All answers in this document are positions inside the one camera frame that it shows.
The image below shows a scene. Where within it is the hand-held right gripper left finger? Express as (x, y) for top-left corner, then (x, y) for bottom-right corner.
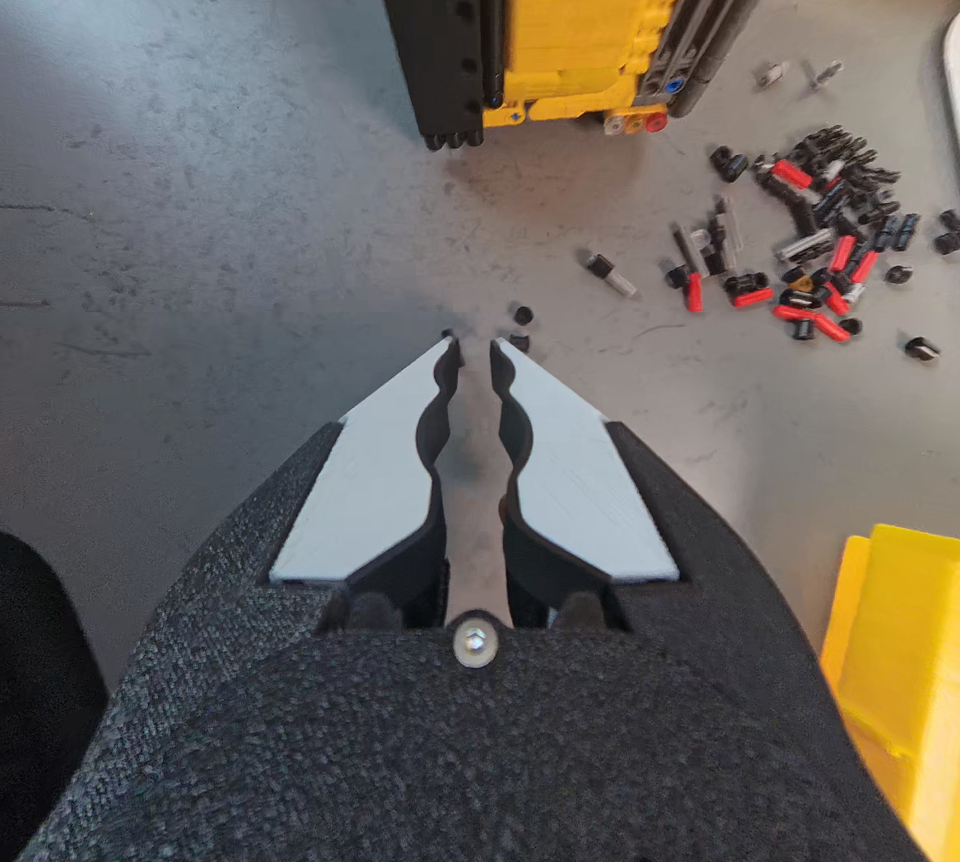
(268, 335), (462, 632)

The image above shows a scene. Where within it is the yellow storage bin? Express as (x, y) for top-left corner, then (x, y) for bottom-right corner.
(819, 523), (960, 862)

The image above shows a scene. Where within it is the yellow lego vehicle model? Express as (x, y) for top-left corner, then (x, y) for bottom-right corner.
(365, 0), (826, 152)

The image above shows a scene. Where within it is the pile of small lego pins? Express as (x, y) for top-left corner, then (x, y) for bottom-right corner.
(581, 123), (960, 362)

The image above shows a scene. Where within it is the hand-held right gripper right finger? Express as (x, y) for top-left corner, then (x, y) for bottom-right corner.
(489, 337), (681, 632)

